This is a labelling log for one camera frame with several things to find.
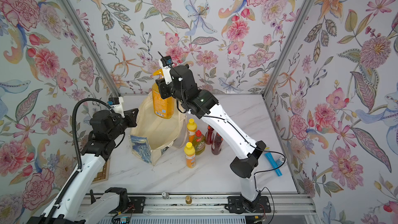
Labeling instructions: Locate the brass rail knob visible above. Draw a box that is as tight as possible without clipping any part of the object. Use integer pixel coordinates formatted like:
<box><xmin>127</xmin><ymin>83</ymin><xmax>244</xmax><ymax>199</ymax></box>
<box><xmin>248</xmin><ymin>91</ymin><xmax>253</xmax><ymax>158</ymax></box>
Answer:
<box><xmin>185</xmin><ymin>196</ymin><xmax>192</xmax><ymax>205</ymax></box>

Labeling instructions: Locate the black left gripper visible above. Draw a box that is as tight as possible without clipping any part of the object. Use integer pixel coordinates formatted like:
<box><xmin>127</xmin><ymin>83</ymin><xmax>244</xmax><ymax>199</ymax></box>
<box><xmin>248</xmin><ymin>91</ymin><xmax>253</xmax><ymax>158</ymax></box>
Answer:
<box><xmin>107</xmin><ymin>108</ymin><xmax>140</xmax><ymax>141</ymax></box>

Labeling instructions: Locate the aluminium front rail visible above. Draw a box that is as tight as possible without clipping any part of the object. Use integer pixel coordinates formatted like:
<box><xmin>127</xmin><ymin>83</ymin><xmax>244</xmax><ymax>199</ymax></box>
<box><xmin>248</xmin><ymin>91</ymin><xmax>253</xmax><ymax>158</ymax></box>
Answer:
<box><xmin>80</xmin><ymin>191</ymin><xmax>318</xmax><ymax>223</ymax></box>

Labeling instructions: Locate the wooden chess board box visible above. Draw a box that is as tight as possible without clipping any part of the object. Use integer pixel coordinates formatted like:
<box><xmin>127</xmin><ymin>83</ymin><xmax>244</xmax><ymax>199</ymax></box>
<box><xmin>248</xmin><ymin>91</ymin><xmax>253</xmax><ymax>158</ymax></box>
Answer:
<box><xmin>92</xmin><ymin>160</ymin><xmax>110</xmax><ymax>184</ymax></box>

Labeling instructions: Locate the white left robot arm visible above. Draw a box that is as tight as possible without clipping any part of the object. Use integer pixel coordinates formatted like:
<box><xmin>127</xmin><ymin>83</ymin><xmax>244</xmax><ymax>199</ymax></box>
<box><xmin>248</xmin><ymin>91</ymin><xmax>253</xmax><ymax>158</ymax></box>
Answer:
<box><xmin>28</xmin><ymin>108</ymin><xmax>138</xmax><ymax>224</ymax></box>

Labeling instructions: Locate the red fairy bottle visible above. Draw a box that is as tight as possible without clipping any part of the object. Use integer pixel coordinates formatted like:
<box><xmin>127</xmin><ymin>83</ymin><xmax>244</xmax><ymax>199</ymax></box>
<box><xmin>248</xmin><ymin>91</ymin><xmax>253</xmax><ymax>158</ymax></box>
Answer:
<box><xmin>211</xmin><ymin>133</ymin><xmax>223</xmax><ymax>155</ymax></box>
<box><xmin>205</xmin><ymin>125</ymin><xmax>215</xmax><ymax>145</ymax></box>

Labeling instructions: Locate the red Fairy bottle front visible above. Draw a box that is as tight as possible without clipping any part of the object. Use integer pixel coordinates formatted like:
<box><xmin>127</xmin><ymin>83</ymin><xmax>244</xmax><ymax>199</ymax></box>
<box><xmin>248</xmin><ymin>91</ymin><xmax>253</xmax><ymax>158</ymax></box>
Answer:
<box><xmin>211</xmin><ymin>133</ymin><xmax>223</xmax><ymax>155</ymax></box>

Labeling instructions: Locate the cream canvas shopping bag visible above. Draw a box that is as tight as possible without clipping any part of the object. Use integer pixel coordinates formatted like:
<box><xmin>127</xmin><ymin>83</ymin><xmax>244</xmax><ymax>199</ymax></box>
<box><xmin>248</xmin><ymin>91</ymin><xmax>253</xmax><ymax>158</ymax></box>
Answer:
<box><xmin>129</xmin><ymin>94</ymin><xmax>188</xmax><ymax>166</ymax></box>

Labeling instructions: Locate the orange bottle yellow cap rear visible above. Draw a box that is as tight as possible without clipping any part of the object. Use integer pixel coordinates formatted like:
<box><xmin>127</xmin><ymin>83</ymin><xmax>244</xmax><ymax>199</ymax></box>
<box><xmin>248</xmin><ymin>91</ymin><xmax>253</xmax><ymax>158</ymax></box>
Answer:
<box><xmin>187</xmin><ymin>118</ymin><xmax>198</xmax><ymax>143</ymax></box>

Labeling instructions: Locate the orange bottle yellow cap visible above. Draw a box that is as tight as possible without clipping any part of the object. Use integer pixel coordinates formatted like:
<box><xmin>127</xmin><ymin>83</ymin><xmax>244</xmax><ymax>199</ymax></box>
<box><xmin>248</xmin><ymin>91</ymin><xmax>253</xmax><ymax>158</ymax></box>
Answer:
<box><xmin>187</xmin><ymin>118</ymin><xmax>198</xmax><ymax>143</ymax></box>
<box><xmin>184</xmin><ymin>142</ymin><xmax>196</xmax><ymax>169</ymax></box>

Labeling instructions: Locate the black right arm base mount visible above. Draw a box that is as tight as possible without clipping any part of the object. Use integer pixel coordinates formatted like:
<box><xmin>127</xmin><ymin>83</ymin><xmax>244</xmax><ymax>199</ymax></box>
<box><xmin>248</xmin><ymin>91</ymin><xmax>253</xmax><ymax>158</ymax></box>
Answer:
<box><xmin>224</xmin><ymin>195</ymin><xmax>272</xmax><ymax>214</ymax></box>

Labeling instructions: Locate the orange bottle yellow cap front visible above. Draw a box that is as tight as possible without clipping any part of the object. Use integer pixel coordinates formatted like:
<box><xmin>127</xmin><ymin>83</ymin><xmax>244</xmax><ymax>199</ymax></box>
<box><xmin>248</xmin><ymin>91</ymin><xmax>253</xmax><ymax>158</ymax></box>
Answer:
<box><xmin>184</xmin><ymin>142</ymin><xmax>196</xmax><ymax>169</ymax></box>

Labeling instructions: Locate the black corrugated cable conduit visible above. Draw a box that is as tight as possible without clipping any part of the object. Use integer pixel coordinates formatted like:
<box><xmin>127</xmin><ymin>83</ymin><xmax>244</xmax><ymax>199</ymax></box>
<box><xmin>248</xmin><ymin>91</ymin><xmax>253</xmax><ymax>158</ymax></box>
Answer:
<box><xmin>41</xmin><ymin>98</ymin><xmax>111</xmax><ymax>224</ymax></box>

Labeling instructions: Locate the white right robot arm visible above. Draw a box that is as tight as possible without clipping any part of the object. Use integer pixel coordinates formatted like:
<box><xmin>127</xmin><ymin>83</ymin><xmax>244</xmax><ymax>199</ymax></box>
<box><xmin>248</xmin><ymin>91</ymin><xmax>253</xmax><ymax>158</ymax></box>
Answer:
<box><xmin>156</xmin><ymin>59</ymin><xmax>266</xmax><ymax>204</ymax></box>

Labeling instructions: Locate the large orange pump soap bottle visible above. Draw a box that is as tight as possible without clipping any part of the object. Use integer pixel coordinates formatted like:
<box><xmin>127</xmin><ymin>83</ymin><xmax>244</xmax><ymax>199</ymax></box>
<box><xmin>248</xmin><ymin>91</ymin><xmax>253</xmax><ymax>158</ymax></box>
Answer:
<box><xmin>152</xmin><ymin>69</ymin><xmax>174</xmax><ymax>119</ymax></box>

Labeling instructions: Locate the silver rail knob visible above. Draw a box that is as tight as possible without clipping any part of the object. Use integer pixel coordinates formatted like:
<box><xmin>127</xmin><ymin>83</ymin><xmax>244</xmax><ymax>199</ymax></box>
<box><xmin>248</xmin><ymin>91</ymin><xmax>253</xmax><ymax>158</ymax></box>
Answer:
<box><xmin>162</xmin><ymin>192</ymin><xmax>169</xmax><ymax>199</ymax></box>

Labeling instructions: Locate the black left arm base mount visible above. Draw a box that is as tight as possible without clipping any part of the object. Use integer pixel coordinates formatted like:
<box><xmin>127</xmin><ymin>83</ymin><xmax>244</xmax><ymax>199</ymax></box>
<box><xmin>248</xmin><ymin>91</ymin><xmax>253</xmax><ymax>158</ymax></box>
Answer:
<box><xmin>105</xmin><ymin>187</ymin><xmax>146</xmax><ymax>214</ymax></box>

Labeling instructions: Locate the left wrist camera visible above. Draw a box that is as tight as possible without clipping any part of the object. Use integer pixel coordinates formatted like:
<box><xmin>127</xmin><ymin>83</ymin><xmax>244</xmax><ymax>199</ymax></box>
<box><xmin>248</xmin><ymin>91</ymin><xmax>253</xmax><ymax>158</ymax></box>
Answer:
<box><xmin>108</xmin><ymin>96</ymin><xmax>125</xmax><ymax>118</ymax></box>

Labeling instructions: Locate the red Fairy bottle rear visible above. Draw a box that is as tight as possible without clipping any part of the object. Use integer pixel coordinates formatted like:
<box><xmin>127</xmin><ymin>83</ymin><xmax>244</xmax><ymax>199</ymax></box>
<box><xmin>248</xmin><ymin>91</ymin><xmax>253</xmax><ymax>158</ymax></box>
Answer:
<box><xmin>205</xmin><ymin>125</ymin><xmax>215</xmax><ymax>145</ymax></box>

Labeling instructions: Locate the green Fairy dish soap bottle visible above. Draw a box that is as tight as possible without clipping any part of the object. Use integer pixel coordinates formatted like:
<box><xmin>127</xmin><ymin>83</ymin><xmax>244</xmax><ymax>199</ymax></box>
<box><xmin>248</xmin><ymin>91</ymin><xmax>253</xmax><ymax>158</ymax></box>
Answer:
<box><xmin>192</xmin><ymin>130</ymin><xmax>206</xmax><ymax>156</ymax></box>

